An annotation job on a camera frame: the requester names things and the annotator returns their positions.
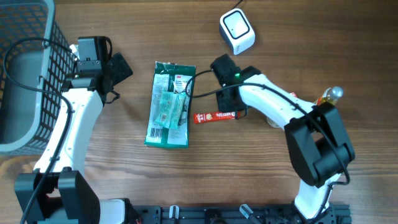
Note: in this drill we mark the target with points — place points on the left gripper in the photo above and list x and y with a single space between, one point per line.
119 70

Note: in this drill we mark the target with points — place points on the yellow dish soap bottle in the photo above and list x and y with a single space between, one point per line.
331 95

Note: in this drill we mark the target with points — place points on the teal snack packet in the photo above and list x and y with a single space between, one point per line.
170 109

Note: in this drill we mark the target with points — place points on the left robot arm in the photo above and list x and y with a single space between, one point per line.
56 191

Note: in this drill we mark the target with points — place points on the green sponge package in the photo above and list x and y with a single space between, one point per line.
173 78

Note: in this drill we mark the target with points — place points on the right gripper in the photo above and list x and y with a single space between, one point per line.
222 107

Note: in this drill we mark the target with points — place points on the white barcode scanner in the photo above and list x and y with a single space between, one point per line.
236 31

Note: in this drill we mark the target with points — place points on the green lidded cup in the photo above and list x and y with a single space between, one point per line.
272 123

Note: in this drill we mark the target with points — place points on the red coffee stick sachet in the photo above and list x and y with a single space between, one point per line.
200 118

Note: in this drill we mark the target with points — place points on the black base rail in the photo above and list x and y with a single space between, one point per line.
281 213

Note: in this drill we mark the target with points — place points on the grey plastic mesh basket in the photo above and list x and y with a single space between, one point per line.
34 62

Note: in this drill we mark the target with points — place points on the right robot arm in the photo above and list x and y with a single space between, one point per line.
318 143

